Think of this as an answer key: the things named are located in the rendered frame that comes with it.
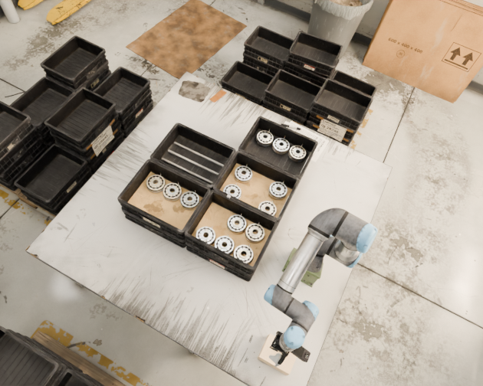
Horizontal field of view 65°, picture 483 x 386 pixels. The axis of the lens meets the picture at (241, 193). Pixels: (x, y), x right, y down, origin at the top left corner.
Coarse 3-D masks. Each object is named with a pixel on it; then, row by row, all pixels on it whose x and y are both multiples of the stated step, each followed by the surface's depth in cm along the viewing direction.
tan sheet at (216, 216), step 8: (208, 208) 208; (216, 208) 209; (224, 208) 209; (208, 216) 206; (216, 216) 206; (224, 216) 207; (200, 224) 203; (208, 224) 204; (216, 224) 204; (224, 224) 204; (248, 224) 206; (216, 232) 202; (224, 232) 202; (264, 232) 204; (240, 240) 201; (264, 240) 202; (256, 248) 199; (232, 256) 196; (256, 256) 197
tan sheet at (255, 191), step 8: (232, 176) 220; (256, 176) 221; (224, 184) 217; (240, 184) 218; (248, 184) 218; (256, 184) 219; (264, 184) 219; (232, 192) 215; (248, 192) 216; (256, 192) 216; (264, 192) 217; (288, 192) 218; (248, 200) 213; (256, 200) 214; (264, 200) 214; (272, 200) 215; (280, 200) 215; (280, 208) 212
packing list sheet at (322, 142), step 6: (300, 126) 260; (300, 132) 257; (306, 132) 258; (312, 132) 258; (312, 138) 256; (318, 138) 256; (324, 138) 257; (318, 144) 254; (324, 144) 254; (318, 150) 251; (318, 156) 249
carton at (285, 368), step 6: (270, 336) 184; (264, 342) 186; (270, 342) 182; (264, 348) 181; (270, 348) 181; (264, 354) 179; (270, 354) 180; (288, 354) 180; (264, 360) 179; (270, 360) 178; (288, 360) 179; (294, 360) 179; (282, 366) 178; (288, 366) 178; (282, 372) 181; (288, 372) 176
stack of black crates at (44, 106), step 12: (36, 84) 285; (48, 84) 294; (60, 84) 287; (24, 96) 280; (36, 96) 290; (48, 96) 293; (60, 96) 294; (24, 108) 285; (36, 108) 287; (48, 108) 288; (36, 120) 281; (48, 132) 279; (48, 144) 286
